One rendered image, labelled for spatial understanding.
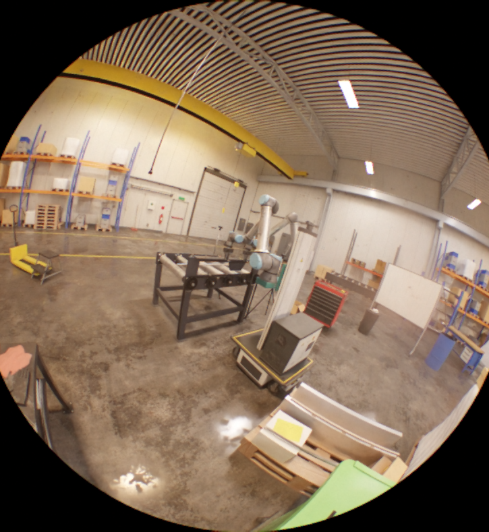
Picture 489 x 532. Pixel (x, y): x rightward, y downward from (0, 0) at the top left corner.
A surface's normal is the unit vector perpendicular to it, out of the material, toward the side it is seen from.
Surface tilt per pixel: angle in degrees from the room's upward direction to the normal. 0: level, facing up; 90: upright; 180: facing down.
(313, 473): 0
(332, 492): 0
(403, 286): 90
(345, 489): 0
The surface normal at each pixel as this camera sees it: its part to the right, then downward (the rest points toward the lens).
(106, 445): 0.26, -0.94
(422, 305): -0.89, -0.15
